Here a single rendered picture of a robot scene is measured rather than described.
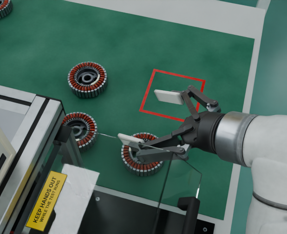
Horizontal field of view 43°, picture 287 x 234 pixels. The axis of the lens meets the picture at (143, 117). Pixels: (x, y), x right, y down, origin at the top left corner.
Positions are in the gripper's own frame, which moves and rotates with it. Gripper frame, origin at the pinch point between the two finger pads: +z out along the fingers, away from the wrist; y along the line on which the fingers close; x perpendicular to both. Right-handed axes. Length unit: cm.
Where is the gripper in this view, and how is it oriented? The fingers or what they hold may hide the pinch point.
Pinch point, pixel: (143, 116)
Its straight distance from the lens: 79.2
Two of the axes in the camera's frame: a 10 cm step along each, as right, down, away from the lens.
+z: -7.2, -1.6, 6.8
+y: 5.7, -7.0, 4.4
